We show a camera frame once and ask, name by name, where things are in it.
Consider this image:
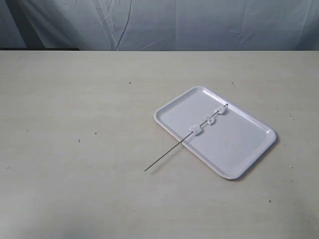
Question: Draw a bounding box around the white foam piece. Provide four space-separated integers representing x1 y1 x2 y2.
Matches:
189 124 202 135
204 115 215 125

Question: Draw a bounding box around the white foam piece end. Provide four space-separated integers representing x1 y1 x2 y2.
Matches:
214 106 227 115

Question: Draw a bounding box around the thin metal skewer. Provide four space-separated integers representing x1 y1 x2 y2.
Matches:
144 103 229 172

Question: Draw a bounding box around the white rectangular plastic tray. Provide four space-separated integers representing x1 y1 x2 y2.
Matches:
154 86 277 180

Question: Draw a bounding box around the grey-blue backdrop cloth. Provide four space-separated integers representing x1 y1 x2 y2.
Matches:
0 0 319 51

